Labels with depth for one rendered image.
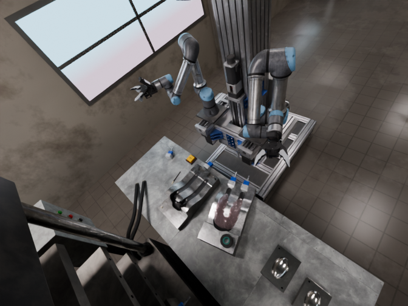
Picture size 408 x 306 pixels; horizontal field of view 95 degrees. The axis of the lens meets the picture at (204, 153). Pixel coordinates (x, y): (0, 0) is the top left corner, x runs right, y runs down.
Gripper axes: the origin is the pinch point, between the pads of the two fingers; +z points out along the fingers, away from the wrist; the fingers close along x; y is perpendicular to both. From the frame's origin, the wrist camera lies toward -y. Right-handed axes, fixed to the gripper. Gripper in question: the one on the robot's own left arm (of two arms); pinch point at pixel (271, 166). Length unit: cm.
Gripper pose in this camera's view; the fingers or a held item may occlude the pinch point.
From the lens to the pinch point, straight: 91.3
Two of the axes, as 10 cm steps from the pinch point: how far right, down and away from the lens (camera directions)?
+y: 3.7, 5.6, 7.4
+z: -2.6, 8.3, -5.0
